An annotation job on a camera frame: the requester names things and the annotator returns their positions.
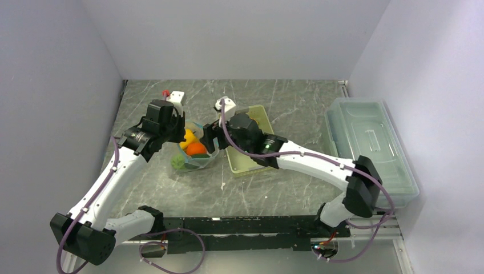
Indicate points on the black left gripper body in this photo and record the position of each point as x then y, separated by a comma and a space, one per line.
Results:
174, 132

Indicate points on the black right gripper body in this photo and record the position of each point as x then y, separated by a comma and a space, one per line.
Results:
243, 146

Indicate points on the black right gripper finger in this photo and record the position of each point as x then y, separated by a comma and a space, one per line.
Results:
211, 145
211, 131

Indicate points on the orange tangerine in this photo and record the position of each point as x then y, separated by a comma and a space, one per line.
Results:
195, 148

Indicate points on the yellow bell pepper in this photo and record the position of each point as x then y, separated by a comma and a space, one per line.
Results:
189, 137

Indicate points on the clear zip bag blue zipper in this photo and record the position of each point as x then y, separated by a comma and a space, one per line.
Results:
193, 164

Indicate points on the pale yellow plastic basket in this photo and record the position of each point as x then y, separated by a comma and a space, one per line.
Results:
240, 164

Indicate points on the green bumpy fruit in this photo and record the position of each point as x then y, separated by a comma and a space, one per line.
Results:
178, 162

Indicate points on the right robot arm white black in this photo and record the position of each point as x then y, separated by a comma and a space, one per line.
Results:
358, 179

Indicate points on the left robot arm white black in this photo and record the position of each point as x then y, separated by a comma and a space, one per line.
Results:
87, 231

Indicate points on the clear plastic lidded container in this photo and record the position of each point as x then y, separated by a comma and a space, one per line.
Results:
359, 126

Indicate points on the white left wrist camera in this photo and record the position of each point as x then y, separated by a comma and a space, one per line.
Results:
177, 98

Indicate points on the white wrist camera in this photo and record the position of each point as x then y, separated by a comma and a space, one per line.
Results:
177, 98
226, 106

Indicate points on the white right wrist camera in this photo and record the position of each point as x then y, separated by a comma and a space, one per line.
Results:
226, 106

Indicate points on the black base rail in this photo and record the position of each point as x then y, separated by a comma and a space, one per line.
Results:
194, 234

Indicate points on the aluminium frame rail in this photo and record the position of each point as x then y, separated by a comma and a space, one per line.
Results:
362, 229

